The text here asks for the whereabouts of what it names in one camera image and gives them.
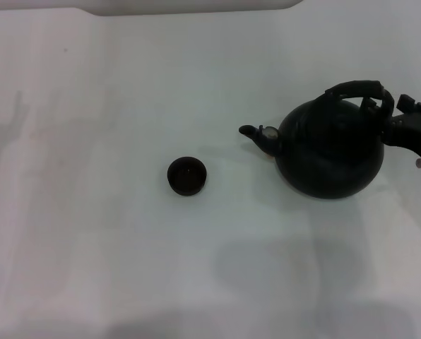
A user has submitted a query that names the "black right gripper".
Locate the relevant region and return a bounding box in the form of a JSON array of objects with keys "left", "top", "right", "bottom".
[{"left": 357, "top": 93, "right": 421, "bottom": 159}]

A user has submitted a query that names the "dark brown teacup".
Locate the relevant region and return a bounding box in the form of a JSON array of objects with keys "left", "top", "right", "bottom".
[{"left": 167, "top": 156, "right": 208, "bottom": 196}]

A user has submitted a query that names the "black round teapot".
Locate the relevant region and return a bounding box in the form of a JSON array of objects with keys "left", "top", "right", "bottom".
[{"left": 237, "top": 79, "right": 397, "bottom": 201}]

